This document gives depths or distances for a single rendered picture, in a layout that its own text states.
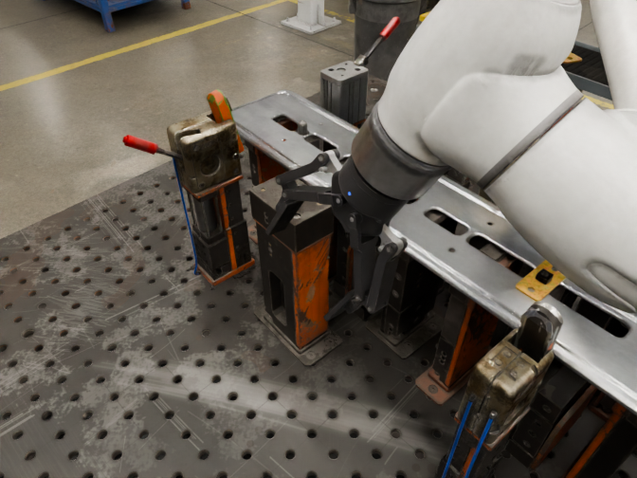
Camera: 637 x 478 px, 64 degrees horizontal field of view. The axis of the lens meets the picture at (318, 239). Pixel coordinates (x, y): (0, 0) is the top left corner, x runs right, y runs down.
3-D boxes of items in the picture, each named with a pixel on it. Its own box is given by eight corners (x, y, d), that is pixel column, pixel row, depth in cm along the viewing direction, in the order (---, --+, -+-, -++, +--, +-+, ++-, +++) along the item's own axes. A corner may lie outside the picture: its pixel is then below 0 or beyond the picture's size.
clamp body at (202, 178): (185, 269, 116) (149, 126, 91) (239, 241, 123) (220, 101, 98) (209, 297, 110) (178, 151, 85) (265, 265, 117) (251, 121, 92)
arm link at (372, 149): (418, 86, 51) (388, 127, 55) (356, 100, 45) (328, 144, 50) (477, 156, 49) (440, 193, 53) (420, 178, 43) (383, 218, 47)
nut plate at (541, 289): (537, 303, 69) (540, 297, 68) (513, 286, 71) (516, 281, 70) (571, 273, 73) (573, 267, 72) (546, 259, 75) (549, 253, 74)
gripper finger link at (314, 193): (342, 209, 55) (340, 195, 54) (277, 200, 63) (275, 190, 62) (367, 198, 57) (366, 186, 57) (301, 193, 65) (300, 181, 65)
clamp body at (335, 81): (311, 203, 133) (310, 69, 109) (343, 186, 139) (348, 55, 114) (336, 221, 128) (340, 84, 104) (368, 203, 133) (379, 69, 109)
